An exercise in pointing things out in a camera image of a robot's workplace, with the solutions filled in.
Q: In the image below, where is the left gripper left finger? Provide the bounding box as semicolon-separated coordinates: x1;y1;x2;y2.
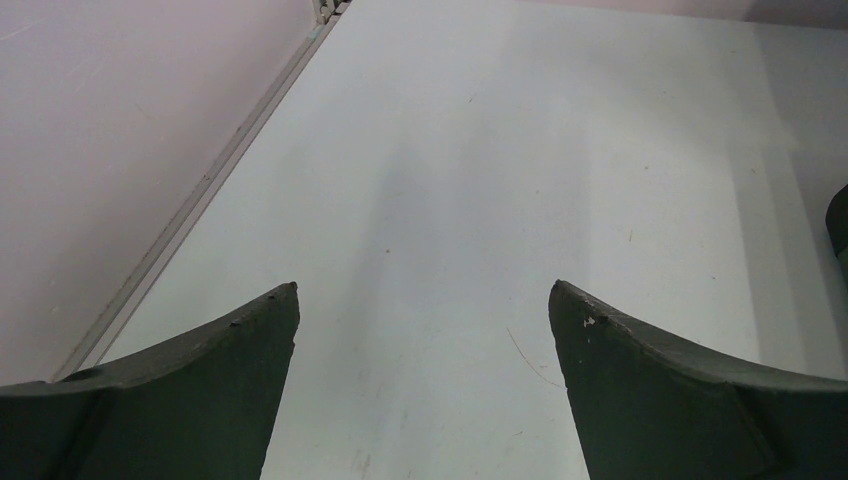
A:
1;282;300;479

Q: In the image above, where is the black poker case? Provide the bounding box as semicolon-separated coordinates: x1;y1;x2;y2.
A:
825;185;848;280

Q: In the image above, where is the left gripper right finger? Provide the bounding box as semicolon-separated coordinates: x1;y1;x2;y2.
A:
548;280;847;479

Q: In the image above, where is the left aluminium frame post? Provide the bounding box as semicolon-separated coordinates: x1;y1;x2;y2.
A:
51;1;350;382

